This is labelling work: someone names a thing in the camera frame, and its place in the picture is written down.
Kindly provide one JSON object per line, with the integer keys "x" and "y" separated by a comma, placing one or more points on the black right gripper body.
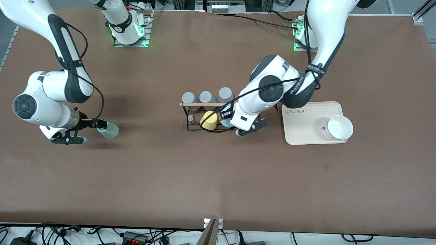
{"x": 82, "y": 123}

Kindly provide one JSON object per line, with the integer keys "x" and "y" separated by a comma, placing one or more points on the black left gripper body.
{"x": 225, "y": 112}

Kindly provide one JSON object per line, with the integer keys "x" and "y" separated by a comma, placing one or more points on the light blue cup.
{"x": 226, "y": 123}

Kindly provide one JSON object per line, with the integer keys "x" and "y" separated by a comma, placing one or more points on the mint green cup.
{"x": 110, "y": 131}

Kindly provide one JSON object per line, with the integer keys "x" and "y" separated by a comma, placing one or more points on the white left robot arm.
{"x": 327, "y": 30}

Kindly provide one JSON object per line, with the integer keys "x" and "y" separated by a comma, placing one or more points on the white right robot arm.
{"x": 44, "y": 112}

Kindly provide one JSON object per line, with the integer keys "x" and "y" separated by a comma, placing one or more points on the wooden rack rod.
{"x": 201, "y": 104}

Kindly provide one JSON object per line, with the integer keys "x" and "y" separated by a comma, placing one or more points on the grey cup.
{"x": 207, "y": 97}
{"x": 190, "y": 98}
{"x": 225, "y": 94}

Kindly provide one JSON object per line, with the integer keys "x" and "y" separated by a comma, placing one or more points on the yellow cup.
{"x": 209, "y": 121}

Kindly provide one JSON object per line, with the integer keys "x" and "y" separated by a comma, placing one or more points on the beige plastic tray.
{"x": 303, "y": 126}

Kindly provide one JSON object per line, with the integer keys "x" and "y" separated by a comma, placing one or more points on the white device with sockets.
{"x": 219, "y": 6}

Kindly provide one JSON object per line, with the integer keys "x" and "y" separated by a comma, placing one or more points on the white bowl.
{"x": 339, "y": 127}

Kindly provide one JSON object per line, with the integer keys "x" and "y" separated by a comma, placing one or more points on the black power strip red switches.
{"x": 135, "y": 237}

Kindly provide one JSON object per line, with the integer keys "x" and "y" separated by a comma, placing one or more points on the black power adapter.
{"x": 22, "y": 241}

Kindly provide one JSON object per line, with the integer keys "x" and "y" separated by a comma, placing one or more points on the aluminium corner profile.
{"x": 420, "y": 15}

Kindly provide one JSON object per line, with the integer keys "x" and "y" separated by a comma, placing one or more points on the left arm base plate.
{"x": 297, "y": 46}

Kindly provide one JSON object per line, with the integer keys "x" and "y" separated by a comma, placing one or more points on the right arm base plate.
{"x": 147, "y": 34}

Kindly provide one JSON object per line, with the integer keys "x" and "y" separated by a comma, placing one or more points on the white post bracket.
{"x": 220, "y": 223}

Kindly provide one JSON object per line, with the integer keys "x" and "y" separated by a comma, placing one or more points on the aluminium table edge rail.
{"x": 8, "y": 44}

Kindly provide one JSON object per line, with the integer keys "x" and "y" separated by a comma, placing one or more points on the grey metal post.
{"x": 209, "y": 234}

